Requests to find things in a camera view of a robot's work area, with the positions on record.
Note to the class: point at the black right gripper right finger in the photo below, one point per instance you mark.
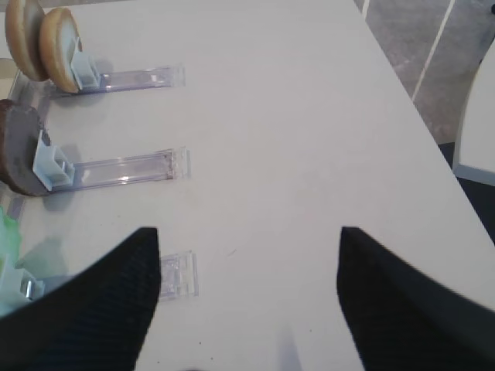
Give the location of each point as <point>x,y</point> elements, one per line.
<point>401,319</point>

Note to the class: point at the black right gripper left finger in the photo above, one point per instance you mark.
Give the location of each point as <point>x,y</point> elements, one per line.
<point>98,320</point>

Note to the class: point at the white pusher behind lettuce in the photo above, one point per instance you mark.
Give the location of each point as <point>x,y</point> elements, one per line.
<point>18,287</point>

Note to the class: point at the standing green lettuce leaf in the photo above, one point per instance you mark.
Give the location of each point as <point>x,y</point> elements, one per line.
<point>10,237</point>

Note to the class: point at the standing brown meat patty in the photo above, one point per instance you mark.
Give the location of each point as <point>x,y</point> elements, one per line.
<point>21,129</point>

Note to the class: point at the white pusher behind patty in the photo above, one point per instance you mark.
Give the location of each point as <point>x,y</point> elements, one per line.
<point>51,166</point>

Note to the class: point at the white chair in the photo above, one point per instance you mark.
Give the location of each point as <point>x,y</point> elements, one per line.
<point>474,147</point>

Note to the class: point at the white pusher behind buns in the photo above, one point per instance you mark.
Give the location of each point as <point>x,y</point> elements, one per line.
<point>84,68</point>

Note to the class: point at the bottom bun half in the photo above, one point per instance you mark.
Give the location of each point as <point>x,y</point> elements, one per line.
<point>58,38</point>

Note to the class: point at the bun half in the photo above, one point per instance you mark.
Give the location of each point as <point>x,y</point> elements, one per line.
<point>58,38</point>
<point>23,19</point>

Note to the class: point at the top bun half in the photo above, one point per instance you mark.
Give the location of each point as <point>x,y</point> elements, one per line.
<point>23,19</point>

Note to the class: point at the clear rail under lettuce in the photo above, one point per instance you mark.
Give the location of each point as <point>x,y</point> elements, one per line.
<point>179,275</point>

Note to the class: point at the clear rail under patty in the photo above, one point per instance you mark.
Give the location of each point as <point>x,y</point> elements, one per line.
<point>165,165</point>

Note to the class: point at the clear rail under buns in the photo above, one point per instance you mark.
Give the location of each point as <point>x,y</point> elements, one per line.
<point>168,76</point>

